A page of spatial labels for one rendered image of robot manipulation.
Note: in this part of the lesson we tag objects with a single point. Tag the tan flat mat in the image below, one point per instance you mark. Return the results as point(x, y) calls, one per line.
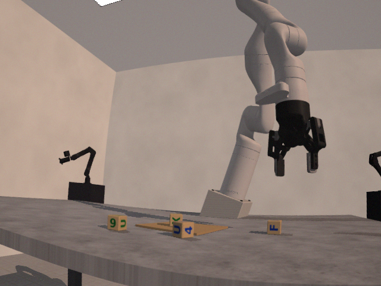
point(199, 229)

